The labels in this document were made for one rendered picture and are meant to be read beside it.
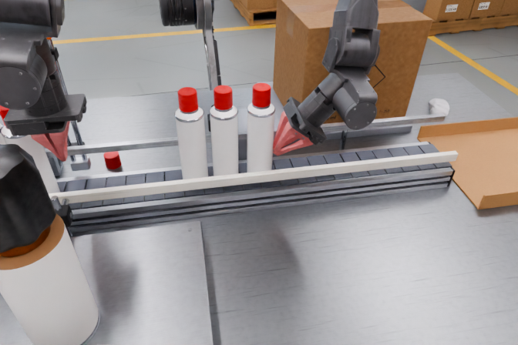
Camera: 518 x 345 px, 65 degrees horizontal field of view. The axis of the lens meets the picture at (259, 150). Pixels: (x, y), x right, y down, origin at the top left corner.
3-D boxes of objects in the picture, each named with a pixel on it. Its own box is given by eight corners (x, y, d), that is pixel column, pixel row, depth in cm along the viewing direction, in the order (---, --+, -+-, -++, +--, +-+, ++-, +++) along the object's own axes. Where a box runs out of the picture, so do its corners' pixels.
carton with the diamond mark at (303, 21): (297, 133, 101) (308, 28, 85) (272, 88, 120) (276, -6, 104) (405, 119, 108) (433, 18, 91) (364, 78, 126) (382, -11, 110)
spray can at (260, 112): (249, 184, 81) (250, 95, 69) (244, 168, 85) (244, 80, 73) (274, 181, 82) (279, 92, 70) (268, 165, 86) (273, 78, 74)
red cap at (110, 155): (113, 171, 91) (110, 159, 89) (102, 165, 93) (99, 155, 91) (124, 163, 94) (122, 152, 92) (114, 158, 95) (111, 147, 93)
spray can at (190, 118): (183, 189, 80) (172, 99, 67) (182, 173, 84) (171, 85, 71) (210, 187, 80) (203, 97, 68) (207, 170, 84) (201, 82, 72)
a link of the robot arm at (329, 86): (354, 72, 77) (335, 57, 74) (370, 92, 72) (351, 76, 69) (328, 98, 80) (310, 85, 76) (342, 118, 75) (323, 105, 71)
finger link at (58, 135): (76, 170, 64) (59, 120, 58) (28, 175, 62) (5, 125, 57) (82, 145, 69) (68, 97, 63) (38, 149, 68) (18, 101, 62)
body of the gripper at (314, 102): (297, 130, 73) (326, 101, 70) (284, 102, 81) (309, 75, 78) (321, 146, 76) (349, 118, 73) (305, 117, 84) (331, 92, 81)
